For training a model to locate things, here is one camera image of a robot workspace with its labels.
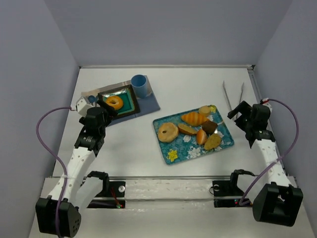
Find metal tongs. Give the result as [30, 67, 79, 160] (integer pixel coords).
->
[222, 80, 245, 119]

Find orange glazed bagel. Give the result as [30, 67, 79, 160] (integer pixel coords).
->
[106, 96, 124, 111]

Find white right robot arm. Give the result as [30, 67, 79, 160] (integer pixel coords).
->
[227, 99, 303, 227]

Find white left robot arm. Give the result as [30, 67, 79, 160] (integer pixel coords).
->
[35, 97, 117, 238]

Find orange bread roll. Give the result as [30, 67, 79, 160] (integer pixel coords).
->
[196, 129, 207, 145]

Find green black square plate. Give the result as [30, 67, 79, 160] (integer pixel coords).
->
[98, 85, 140, 119]

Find blue plastic spoon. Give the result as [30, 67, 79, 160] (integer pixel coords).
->
[88, 95, 98, 104]

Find dark brown cake square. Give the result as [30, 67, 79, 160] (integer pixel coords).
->
[202, 120, 218, 135]

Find blue beige placemat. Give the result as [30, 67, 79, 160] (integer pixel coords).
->
[81, 75, 160, 125]

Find small round beige bun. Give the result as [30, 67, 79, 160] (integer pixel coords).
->
[198, 106, 211, 117]

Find blue plastic cup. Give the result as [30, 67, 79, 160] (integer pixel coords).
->
[131, 74, 148, 99]

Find striped orange croissant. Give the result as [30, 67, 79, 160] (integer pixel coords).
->
[181, 112, 209, 127]

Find pale sugared bagel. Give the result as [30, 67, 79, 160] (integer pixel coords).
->
[158, 122, 179, 143]

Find sliced baguette piece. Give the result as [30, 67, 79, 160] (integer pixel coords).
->
[177, 123, 198, 135]

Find teal floral tray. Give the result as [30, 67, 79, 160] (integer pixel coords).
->
[153, 105, 234, 165]

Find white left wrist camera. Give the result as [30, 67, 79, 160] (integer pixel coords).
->
[75, 96, 94, 117]

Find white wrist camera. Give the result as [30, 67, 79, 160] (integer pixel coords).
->
[260, 98, 272, 110]
[75, 96, 94, 117]

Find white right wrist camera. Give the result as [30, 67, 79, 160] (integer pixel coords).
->
[260, 98, 272, 110]

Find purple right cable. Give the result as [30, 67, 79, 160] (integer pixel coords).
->
[239, 99, 300, 206]

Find purple cable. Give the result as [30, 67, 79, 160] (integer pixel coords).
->
[36, 107, 78, 236]
[239, 99, 300, 206]

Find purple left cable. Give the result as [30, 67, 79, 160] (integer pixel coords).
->
[36, 107, 78, 236]

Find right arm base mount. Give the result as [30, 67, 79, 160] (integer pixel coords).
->
[209, 179, 253, 208]

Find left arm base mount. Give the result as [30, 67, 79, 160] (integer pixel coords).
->
[87, 180, 126, 209]

